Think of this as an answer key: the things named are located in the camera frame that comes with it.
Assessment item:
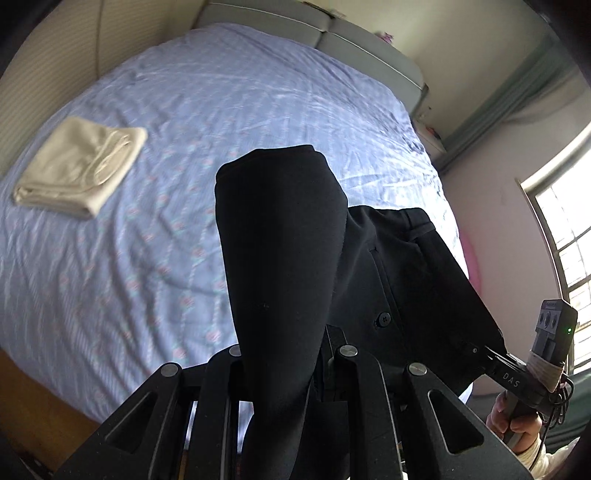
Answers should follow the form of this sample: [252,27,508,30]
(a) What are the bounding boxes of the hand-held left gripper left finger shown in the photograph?
[53,344,245,480]

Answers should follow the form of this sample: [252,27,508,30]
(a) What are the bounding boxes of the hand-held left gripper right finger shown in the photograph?
[323,325,532,480]

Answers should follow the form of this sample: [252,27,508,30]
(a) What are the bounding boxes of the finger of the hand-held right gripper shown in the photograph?
[464,344,509,371]

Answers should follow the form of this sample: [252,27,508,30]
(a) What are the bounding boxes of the black pants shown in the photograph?
[215,144,506,480]

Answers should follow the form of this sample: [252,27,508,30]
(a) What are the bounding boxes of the folded beige pants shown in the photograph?
[13,116,148,220]

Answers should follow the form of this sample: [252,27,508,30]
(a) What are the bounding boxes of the person's right hand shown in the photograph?
[487,391,542,456]

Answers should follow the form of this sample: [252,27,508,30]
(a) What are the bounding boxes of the window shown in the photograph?
[519,131,591,374]

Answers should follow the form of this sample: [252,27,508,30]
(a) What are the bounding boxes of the white nightstand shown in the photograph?
[410,113,450,160]

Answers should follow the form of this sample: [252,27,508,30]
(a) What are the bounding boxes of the teal curtain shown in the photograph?
[436,37,578,171]

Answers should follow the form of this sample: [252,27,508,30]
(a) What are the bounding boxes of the bed with blue floral sheet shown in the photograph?
[0,23,472,425]

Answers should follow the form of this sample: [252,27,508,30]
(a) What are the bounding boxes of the grey bed headboard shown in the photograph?
[194,0,428,93]

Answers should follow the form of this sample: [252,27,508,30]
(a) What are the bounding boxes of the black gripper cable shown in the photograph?
[538,364,575,469]

